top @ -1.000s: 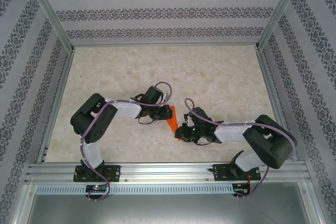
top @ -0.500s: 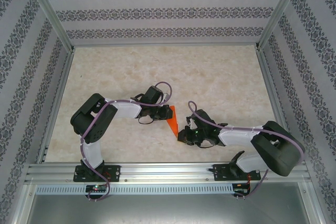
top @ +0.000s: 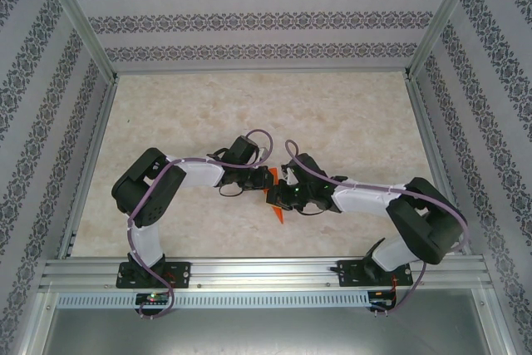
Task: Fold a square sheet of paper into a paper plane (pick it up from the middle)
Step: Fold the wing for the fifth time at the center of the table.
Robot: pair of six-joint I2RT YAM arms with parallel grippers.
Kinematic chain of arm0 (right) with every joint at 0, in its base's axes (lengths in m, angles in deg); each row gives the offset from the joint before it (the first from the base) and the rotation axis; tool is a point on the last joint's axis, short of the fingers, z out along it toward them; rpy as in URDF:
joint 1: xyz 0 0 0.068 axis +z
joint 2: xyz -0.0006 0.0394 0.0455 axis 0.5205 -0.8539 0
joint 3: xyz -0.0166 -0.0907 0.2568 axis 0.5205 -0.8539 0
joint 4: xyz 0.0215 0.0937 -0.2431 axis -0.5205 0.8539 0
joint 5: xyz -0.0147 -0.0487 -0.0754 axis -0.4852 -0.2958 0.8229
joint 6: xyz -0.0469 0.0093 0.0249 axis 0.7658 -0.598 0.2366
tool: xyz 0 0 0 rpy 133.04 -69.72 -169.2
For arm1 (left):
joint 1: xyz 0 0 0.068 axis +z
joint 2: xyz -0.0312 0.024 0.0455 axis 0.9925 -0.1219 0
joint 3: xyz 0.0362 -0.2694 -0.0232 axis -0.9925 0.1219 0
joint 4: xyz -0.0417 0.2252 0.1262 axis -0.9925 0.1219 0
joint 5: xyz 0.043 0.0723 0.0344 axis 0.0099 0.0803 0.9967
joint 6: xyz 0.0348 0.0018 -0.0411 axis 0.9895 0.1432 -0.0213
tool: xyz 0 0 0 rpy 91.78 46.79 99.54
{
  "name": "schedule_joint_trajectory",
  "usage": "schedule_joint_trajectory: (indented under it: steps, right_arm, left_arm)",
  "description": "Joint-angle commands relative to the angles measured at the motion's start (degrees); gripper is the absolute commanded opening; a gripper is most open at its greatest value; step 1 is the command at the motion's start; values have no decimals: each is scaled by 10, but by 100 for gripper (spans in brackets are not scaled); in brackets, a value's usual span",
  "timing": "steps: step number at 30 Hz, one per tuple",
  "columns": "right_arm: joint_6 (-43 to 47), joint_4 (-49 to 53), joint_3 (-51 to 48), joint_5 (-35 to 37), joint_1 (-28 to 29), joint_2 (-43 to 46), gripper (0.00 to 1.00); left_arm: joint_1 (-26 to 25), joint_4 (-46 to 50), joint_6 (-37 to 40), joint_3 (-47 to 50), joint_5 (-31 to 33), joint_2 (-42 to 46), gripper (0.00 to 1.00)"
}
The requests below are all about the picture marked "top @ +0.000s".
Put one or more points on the orange cloth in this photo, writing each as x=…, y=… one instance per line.
x=279, y=214

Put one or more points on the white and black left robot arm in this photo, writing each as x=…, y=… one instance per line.
x=145, y=193

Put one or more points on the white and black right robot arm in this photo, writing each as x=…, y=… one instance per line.
x=424, y=222

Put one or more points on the grey metal panel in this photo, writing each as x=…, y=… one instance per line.
x=266, y=334

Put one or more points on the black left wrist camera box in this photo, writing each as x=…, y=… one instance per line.
x=243, y=149

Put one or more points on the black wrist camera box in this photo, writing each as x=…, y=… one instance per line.
x=307, y=166
x=243, y=149

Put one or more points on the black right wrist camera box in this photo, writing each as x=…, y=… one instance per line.
x=307, y=166

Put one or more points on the aluminium mounting rail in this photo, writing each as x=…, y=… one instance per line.
x=266, y=274

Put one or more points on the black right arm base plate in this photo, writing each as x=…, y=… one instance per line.
x=347, y=274

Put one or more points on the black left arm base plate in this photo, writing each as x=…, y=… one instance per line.
x=180, y=274

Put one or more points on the aluminium table side rail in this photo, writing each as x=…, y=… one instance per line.
x=433, y=155
x=93, y=155

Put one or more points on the aluminium frame post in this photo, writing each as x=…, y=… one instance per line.
x=80, y=18
x=441, y=18

